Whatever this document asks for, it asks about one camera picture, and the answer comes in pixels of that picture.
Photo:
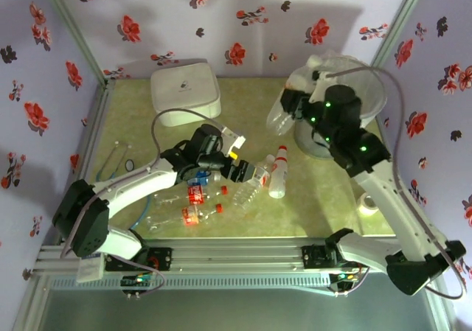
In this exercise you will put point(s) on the clear plastic bottle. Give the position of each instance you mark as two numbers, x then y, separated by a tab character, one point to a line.
278	121

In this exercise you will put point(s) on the aluminium side rail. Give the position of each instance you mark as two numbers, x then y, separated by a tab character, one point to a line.
96	124

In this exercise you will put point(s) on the white paper tag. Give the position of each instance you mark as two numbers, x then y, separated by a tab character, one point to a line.
90	270

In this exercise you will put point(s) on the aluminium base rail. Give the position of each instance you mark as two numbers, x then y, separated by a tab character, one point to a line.
239	255

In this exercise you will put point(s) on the grey metal shelf panel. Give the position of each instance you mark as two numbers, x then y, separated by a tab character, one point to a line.
239	312

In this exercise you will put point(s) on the white square lidded box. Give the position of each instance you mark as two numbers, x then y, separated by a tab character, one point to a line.
184	102

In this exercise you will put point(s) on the small circuit board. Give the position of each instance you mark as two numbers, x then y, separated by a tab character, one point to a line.
137	280
344	276

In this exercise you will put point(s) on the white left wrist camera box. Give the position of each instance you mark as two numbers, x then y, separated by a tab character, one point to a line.
233	139

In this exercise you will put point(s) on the clear plastic bin liner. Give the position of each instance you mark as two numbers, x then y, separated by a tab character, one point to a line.
370	87

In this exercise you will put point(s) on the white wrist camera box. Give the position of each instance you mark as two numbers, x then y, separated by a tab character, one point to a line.
320	87
233	139

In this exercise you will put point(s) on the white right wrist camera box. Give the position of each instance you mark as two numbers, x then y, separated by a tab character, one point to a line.
320	87

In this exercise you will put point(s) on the aluminium frame post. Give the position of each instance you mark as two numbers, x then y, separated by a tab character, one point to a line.
73	28
400	17

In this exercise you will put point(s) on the white tape roll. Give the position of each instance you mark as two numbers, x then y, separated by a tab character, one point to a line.
363	209

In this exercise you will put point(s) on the clear bottle red white label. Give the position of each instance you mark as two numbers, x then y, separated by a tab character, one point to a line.
247	194

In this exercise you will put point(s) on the clear bottle red cola label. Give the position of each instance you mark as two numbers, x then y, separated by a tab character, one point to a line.
195	195
190	215

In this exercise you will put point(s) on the white bottle with red cap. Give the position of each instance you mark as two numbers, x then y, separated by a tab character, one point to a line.
279	176

